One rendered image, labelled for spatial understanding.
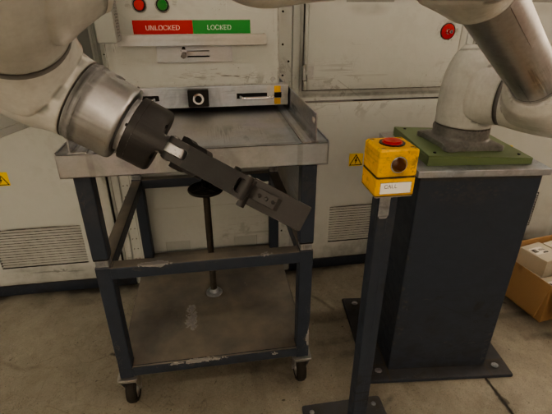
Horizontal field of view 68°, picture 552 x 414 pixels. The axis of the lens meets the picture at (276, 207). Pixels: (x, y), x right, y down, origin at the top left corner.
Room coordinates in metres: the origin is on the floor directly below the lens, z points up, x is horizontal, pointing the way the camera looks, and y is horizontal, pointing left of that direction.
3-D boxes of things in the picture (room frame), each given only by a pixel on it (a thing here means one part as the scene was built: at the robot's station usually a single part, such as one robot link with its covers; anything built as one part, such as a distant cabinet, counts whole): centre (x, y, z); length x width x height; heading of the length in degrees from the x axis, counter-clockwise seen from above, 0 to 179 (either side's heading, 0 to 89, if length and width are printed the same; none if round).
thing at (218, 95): (1.25, 0.23, 0.90); 0.54 x 0.05 x 0.06; 99
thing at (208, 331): (1.23, 0.23, 0.46); 0.64 x 0.58 x 0.66; 9
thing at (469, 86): (1.17, -0.56, 0.94); 0.18 x 0.16 x 0.22; 39
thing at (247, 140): (1.23, 0.23, 0.82); 0.68 x 0.62 x 0.06; 9
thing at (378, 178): (0.76, -0.23, 0.85); 0.08 x 0.08 x 0.10; 9
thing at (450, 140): (1.19, -0.54, 0.80); 0.22 x 0.18 x 0.06; 11
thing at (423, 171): (1.19, -0.55, 0.74); 0.37 x 0.37 x 0.02; 3
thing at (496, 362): (1.19, -0.55, 0.01); 0.50 x 0.43 x 0.02; 93
